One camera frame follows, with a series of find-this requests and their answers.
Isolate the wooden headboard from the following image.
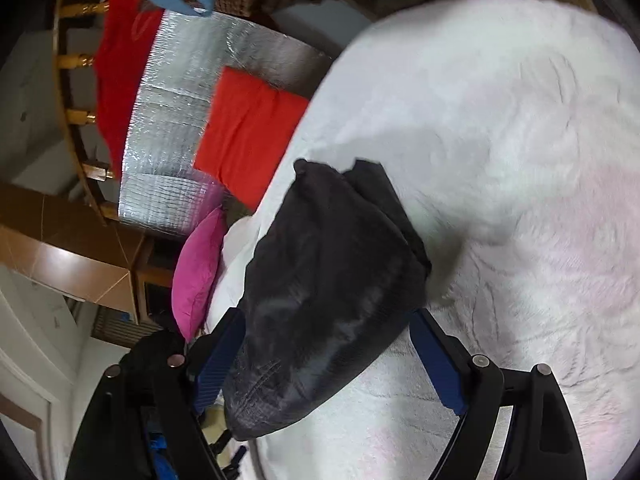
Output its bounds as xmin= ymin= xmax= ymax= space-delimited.
xmin=52 ymin=0 xmax=122 ymax=223

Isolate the blue object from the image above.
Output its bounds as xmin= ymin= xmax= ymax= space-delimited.
xmin=147 ymin=430 xmax=178 ymax=480

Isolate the red cloth on headboard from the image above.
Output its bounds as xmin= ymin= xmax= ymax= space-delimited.
xmin=94 ymin=0 xmax=166 ymax=176

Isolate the white fluffy blanket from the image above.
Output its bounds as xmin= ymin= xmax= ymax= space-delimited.
xmin=205 ymin=0 xmax=640 ymax=480

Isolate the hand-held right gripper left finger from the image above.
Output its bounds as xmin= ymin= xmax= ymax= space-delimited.
xmin=65 ymin=310 xmax=248 ymax=480

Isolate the dark navy jacket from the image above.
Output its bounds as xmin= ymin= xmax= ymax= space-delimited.
xmin=222 ymin=157 xmax=433 ymax=441

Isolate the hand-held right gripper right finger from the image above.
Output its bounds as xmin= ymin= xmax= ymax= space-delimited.
xmin=407 ymin=307 xmax=588 ymax=480

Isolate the folded red cloth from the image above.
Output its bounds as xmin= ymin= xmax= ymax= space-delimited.
xmin=192 ymin=66 xmax=311 ymax=211

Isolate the pink pillow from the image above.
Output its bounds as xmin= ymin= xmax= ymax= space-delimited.
xmin=171 ymin=206 xmax=230 ymax=343

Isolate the wooden cabinet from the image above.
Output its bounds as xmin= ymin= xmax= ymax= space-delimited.
xmin=0 ymin=182 xmax=176 ymax=321

